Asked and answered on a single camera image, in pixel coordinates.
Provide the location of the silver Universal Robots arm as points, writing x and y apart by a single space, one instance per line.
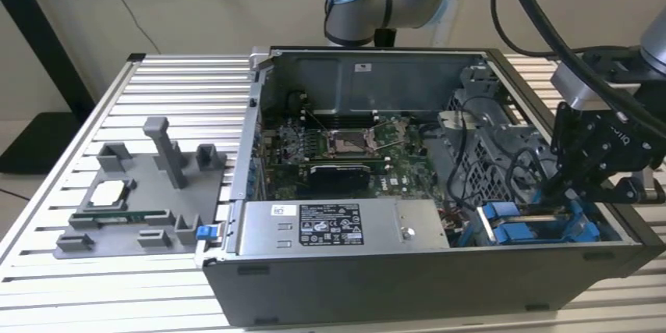
364 17

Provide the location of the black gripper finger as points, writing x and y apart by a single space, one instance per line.
576 153
622 190

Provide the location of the CPU socket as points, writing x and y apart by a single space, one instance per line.
345 144

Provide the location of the black RAM slot bank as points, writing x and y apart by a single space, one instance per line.
340 118

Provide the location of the black graphics card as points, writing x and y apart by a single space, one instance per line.
337 181

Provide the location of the black stand with base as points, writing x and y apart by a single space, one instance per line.
36 142

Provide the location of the black open PC case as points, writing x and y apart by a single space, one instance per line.
364 290

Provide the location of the blue case latch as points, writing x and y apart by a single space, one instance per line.
205 231

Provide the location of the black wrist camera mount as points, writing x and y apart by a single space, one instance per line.
619 64

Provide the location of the grey perforated drive cage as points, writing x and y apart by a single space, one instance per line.
441 161

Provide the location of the grey parts rack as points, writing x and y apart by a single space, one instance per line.
150 200

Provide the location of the silver CPU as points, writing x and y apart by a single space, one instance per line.
106 193

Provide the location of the green RAM stick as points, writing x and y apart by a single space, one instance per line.
134 215

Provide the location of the silver power supply unit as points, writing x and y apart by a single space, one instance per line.
373 227

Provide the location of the green motherboard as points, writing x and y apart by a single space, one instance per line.
411 169

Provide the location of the thin metal locking lever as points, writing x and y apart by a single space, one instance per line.
316 119

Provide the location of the blue carrier in bay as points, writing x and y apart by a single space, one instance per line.
512 231

